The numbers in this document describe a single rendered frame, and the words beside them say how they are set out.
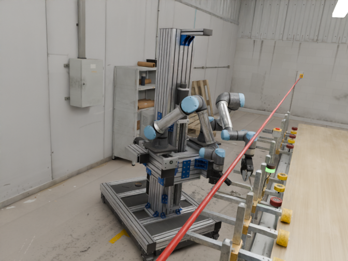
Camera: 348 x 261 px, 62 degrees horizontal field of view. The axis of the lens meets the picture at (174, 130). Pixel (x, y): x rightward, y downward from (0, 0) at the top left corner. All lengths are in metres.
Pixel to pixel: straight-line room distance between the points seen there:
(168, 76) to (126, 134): 2.25
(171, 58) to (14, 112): 1.89
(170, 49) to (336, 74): 7.84
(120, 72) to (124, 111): 0.59
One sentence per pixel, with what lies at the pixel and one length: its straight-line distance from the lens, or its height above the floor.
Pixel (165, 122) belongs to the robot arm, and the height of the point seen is 1.31.
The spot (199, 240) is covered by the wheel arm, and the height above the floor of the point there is 0.95.
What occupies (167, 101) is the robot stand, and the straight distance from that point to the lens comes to 2.60.
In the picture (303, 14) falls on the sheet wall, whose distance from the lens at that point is 10.12.
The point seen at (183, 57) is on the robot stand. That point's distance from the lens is 2.62.
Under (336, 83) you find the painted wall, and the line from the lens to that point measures 9.96.
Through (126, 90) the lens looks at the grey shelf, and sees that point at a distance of 4.52.
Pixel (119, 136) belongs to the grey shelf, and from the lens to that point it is 4.75.
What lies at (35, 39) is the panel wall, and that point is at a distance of 3.68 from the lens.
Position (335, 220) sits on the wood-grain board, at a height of 0.90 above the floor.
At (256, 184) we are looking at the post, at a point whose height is 1.08.
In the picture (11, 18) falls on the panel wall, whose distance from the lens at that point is 3.53.
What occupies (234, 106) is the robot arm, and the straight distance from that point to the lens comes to 2.42.
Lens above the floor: 1.85
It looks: 15 degrees down
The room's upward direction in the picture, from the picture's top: 5 degrees clockwise
